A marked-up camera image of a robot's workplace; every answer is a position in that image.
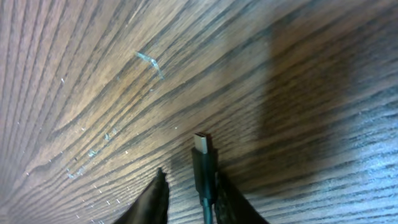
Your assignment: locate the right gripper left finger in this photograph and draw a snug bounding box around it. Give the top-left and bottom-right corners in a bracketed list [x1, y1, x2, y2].
[113, 167, 170, 224]

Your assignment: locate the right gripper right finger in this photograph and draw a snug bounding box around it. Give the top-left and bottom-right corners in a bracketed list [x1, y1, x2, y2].
[215, 172, 269, 224]

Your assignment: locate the black USB charging cable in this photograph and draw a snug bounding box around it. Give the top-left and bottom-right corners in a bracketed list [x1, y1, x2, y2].
[190, 132, 219, 224]

